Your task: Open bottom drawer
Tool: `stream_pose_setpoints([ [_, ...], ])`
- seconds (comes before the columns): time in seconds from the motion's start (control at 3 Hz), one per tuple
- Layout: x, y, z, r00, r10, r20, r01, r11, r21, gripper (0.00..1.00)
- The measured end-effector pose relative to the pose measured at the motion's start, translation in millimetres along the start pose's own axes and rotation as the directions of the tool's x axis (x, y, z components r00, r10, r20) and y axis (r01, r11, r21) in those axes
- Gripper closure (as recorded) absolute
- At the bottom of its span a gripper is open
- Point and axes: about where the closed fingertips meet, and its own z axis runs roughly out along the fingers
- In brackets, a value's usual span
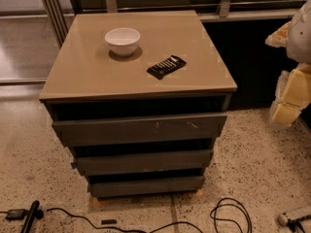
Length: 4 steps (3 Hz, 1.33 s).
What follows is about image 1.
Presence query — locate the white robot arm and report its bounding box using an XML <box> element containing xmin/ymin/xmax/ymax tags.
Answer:
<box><xmin>265</xmin><ymin>0</ymin><xmax>311</xmax><ymax>126</ymax></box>

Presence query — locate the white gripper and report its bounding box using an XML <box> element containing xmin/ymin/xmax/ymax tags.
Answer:
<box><xmin>265</xmin><ymin>22</ymin><xmax>311</xmax><ymax>125</ymax></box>

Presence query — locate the white ceramic bowl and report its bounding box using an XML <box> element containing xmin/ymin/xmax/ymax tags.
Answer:
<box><xmin>104</xmin><ymin>27</ymin><xmax>141</xmax><ymax>57</ymax></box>

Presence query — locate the grey middle drawer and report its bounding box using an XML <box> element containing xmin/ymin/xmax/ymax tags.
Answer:
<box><xmin>74</xmin><ymin>150</ymin><xmax>213</xmax><ymax>176</ymax></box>

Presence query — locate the coiled black cable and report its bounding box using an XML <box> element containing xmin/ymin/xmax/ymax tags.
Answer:
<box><xmin>209</xmin><ymin>197</ymin><xmax>253</xmax><ymax>233</ymax></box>

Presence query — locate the black floor cable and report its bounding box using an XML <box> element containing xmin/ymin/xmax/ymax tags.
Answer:
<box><xmin>46</xmin><ymin>207</ymin><xmax>204</xmax><ymax>233</ymax></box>

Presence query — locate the grey top drawer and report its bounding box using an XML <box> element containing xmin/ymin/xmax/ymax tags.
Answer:
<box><xmin>52</xmin><ymin>114</ymin><xmax>226</xmax><ymax>147</ymax></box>

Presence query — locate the grey bottom drawer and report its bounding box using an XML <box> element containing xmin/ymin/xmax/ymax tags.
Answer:
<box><xmin>88</xmin><ymin>176</ymin><xmax>205</xmax><ymax>198</ymax></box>

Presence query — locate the black snack bar wrapper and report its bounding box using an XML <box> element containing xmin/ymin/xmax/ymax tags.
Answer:
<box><xmin>147</xmin><ymin>55</ymin><xmax>187</xmax><ymax>80</ymax></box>

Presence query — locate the small black floor block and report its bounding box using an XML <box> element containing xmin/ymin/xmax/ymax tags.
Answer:
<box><xmin>101</xmin><ymin>219</ymin><xmax>118</xmax><ymax>225</ymax></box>

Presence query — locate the black power adapter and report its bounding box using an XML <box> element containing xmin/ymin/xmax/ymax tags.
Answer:
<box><xmin>6</xmin><ymin>209</ymin><xmax>27</xmax><ymax>220</ymax></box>

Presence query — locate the grey drawer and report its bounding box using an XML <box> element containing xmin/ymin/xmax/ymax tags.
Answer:
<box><xmin>88</xmin><ymin>176</ymin><xmax>205</xmax><ymax>198</ymax></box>
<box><xmin>52</xmin><ymin>114</ymin><xmax>226</xmax><ymax>147</ymax></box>
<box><xmin>74</xmin><ymin>150</ymin><xmax>213</xmax><ymax>176</ymax></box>

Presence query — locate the white power strip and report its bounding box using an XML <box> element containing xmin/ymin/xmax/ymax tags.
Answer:
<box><xmin>277</xmin><ymin>205</ymin><xmax>311</xmax><ymax>227</ymax></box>

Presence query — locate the beige top drawer cabinet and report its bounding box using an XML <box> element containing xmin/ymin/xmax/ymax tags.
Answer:
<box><xmin>40</xmin><ymin>11</ymin><xmax>237</xmax><ymax>185</ymax></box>

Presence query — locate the black bar device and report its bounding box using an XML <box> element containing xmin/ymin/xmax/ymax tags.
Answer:
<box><xmin>20</xmin><ymin>200</ymin><xmax>44</xmax><ymax>233</ymax></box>

